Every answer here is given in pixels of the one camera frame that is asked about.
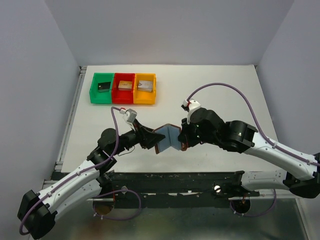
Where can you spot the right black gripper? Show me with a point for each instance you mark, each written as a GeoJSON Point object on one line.
{"type": "Point", "coordinates": [185, 136]}

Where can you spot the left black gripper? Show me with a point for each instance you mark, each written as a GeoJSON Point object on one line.
{"type": "Point", "coordinates": [145, 136]}

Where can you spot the brown leather card holder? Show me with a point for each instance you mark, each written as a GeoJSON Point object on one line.
{"type": "Point", "coordinates": [171, 133]}

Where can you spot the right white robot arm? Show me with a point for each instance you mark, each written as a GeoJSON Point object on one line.
{"type": "Point", "coordinates": [297, 172]}

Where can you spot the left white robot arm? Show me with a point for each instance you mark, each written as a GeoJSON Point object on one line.
{"type": "Point", "coordinates": [38, 211]}

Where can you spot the silver card stack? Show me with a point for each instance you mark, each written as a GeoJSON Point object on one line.
{"type": "Point", "coordinates": [145, 85]}

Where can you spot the gold card stack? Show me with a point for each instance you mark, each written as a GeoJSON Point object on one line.
{"type": "Point", "coordinates": [125, 85]}

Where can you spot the black card stack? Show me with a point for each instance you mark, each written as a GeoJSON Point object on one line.
{"type": "Point", "coordinates": [103, 87]}

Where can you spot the orange plastic bin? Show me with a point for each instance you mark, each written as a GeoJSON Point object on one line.
{"type": "Point", "coordinates": [144, 98]}

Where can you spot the red plastic bin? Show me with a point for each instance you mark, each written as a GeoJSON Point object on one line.
{"type": "Point", "coordinates": [122, 97]}

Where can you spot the green plastic bin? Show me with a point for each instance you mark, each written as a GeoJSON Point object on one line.
{"type": "Point", "coordinates": [100, 98]}

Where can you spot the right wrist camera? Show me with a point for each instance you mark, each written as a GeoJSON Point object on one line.
{"type": "Point", "coordinates": [190, 106]}

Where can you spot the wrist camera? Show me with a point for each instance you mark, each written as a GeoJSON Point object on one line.
{"type": "Point", "coordinates": [129, 115]}
{"type": "Point", "coordinates": [190, 106]}

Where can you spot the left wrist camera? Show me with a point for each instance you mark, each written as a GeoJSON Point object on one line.
{"type": "Point", "coordinates": [129, 115]}

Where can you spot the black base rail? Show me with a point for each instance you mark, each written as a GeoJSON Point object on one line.
{"type": "Point", "coordinates": [164, 190]}

